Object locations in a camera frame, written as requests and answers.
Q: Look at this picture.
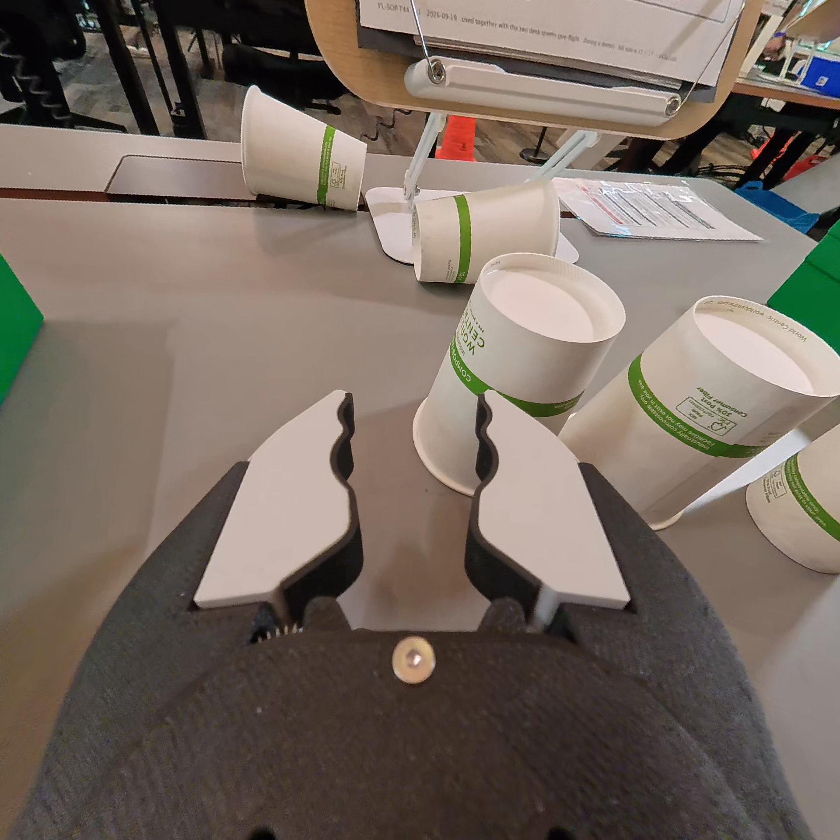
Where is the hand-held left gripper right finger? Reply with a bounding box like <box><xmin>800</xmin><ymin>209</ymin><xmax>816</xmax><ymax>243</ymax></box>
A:
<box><xmin>464</xmin><ymin>392</ymin><xmax>632</xmax><ymax>632</ymax></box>

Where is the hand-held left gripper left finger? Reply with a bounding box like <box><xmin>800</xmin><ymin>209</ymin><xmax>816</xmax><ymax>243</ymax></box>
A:
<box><xmin>193</xmin><ymin>390</ymin><xmax>364</xmax><ymax>624</ymax></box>

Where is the white paper cup green band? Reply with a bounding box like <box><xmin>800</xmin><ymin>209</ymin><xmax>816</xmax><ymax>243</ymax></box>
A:
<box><xmin>411</xmin><ymin>180</ymin><xmax>563</xmax><ymax>284</ymax></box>
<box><xmin>240</xmin><ymin>84</ymin><xmax>369</xmax><ymax>213</ymax></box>
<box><xmin>744</xmin><ymin>430</ymin><xmax>840</xmax><ymax>576</ymax></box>
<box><xmin>411</xmin><ymin>252</ymin><xmax>627</xmax><ymax>497</ymax></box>
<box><xmin>558</xmin><ymin>294</ymin><xmax>840</xmax><ymax>531</ymax></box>

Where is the green plastic bin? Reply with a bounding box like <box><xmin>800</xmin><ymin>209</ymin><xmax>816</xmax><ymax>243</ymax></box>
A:
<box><xmin>0</xmin><ymin>252</ymin><xmax>46</xmax><ymax>406</ymax></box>
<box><xmin>766</xmin><ymin>218</ymin><xmax>840</xmax><ymax>337</ymax></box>

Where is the laminated paper sheet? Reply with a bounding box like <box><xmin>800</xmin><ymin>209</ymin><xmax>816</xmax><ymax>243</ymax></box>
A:
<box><xmin>553</xmin><ymin>176</ymin><xmax>764</xmax><ymax>242</ymax></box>

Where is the orange traffic cone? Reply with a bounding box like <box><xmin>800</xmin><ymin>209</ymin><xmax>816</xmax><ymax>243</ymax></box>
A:
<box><xmin>435</xmin><ymin>114</ymin><xmax>478</xmax><ymax>162</ymax></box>

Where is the wooden document stand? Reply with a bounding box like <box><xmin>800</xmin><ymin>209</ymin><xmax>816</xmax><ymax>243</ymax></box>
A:
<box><xmin>304</xmin><ymin>0</ymin><xmax>765</xmax><ymax>266</ymax></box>

